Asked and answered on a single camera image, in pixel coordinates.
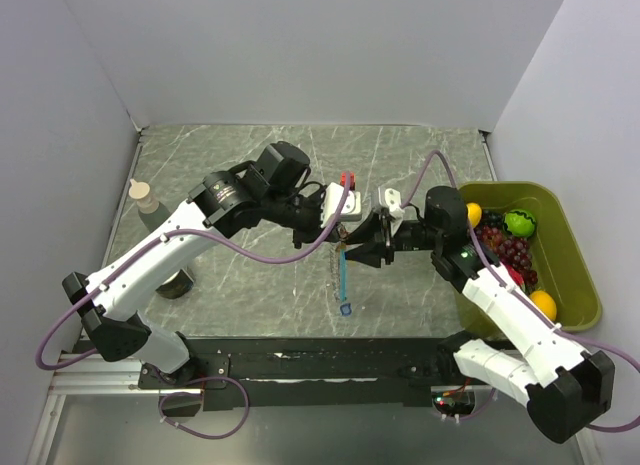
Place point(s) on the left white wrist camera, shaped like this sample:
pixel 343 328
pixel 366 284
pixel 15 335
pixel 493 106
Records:
pixel 341 202

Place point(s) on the purple toy grapes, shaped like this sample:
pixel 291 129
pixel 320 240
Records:
pixel 511 250

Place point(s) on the grey bottle beige cap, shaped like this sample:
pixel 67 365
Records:
pixel 152 212

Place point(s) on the orange toy fruit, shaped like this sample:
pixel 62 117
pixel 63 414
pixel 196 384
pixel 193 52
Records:
pixel 545 303

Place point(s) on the yellow toy lemon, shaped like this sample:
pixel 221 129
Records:
pixel 474 212

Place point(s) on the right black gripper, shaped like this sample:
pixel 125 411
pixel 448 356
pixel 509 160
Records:
pixel 371 252

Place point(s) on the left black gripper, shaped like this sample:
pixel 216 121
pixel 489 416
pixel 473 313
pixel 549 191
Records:
pixel 315 231

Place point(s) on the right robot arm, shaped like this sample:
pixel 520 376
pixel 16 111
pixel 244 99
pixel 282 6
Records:
pixel 562 386

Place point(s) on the red toy fruit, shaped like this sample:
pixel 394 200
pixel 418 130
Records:
pixel 516 277

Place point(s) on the black paper cup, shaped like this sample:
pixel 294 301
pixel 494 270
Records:
pixel 177 285

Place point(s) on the green toy watermelon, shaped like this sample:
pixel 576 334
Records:
pixel 519 223

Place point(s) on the light blue key handle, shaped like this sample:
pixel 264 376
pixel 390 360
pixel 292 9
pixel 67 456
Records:
pixel 343 276

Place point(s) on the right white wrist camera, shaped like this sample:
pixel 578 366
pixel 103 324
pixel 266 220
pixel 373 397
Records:
pixel 388 200

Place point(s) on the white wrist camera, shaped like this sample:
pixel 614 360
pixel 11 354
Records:
pixel 388 200
pixel 341 202

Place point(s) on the metal keyring with small rings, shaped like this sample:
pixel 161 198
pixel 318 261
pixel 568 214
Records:
pixel 334 260

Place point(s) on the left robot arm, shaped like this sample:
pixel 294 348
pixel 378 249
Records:
pixel 110 301

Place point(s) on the olive green plastic bin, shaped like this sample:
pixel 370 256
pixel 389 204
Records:
pixel 561 269

